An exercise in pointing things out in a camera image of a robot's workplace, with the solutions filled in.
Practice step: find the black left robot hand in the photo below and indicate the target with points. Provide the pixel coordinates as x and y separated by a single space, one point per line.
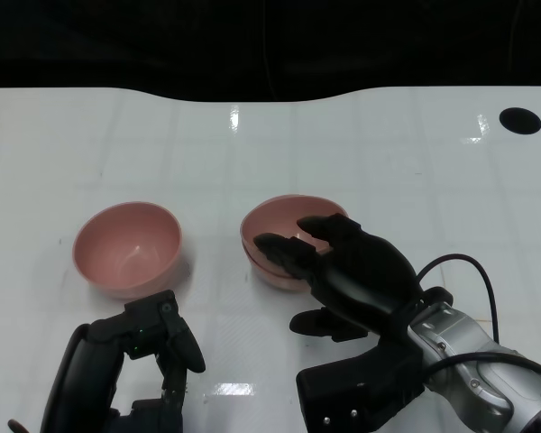
85 374

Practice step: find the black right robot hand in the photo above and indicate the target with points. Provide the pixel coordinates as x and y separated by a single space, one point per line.
369 279

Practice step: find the pink bowl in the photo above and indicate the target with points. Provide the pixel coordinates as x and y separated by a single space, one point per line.
275 282
126 252
275 216

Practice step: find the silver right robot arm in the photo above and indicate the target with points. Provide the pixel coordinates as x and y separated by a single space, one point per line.
455 329

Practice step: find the black round table grommet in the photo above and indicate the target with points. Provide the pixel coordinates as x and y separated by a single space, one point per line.
519 121

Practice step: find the black cloth backdrop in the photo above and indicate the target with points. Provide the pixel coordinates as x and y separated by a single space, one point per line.
117 45

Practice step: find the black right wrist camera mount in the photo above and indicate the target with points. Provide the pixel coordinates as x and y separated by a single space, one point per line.
342 392

